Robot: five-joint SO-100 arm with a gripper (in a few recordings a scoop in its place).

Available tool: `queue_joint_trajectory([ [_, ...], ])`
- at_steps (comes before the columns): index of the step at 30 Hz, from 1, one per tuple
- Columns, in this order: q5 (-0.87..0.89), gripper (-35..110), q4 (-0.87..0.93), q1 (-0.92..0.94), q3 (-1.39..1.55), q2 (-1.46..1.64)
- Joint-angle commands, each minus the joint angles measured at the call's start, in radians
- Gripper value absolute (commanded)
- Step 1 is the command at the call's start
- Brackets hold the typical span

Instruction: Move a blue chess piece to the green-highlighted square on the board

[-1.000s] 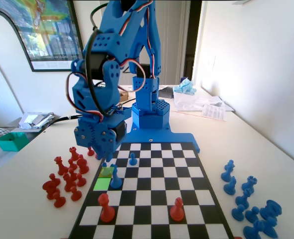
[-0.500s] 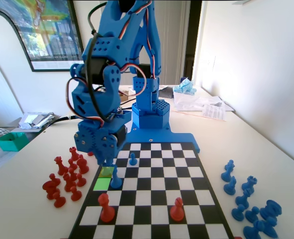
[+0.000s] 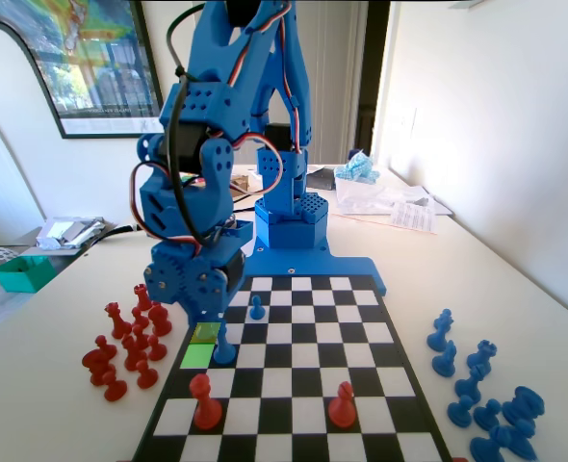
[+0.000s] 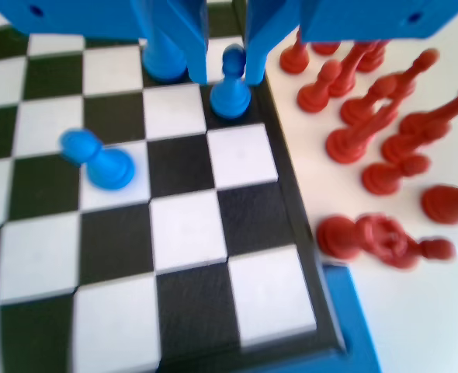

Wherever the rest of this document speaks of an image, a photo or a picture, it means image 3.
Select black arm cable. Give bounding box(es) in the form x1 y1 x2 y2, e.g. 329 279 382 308
165 2 218 249

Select green plastic bin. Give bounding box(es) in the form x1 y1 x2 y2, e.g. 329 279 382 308
0 254 57 294

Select blue queen chess piece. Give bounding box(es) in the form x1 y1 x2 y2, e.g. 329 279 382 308
212 320 238 365

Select printed paper sheet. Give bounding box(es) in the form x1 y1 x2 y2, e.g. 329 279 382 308
389 200 439 236

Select blue base plate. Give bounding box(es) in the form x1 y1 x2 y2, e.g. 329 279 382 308
243 238 390 297

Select black white chessboard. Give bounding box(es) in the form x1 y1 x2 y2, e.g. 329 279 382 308
129 273 453 462

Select framed landscape poster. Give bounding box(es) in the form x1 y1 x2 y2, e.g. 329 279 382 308
0 0 166 141

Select black power cable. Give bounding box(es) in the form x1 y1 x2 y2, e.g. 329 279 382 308
79 221 145 251

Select clear plastic bag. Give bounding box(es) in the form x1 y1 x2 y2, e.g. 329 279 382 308
334 177 453 218

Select red white servo wire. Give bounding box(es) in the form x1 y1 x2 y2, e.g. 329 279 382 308
230 135 285 194
128 161 203 251

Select red bishop chess piece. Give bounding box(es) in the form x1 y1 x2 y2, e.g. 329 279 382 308
189 372 223 431
326 380 357 429

